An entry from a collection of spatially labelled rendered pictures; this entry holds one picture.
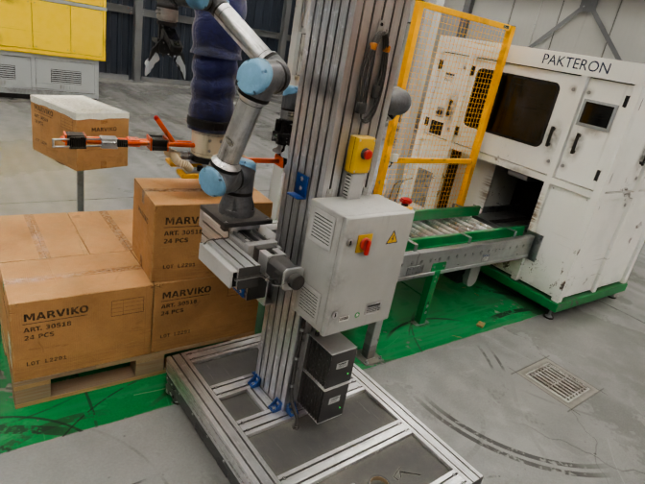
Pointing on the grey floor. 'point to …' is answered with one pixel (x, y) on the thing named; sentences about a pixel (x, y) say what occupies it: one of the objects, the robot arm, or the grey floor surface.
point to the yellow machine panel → (51, 47)
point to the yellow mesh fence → (477, 117)
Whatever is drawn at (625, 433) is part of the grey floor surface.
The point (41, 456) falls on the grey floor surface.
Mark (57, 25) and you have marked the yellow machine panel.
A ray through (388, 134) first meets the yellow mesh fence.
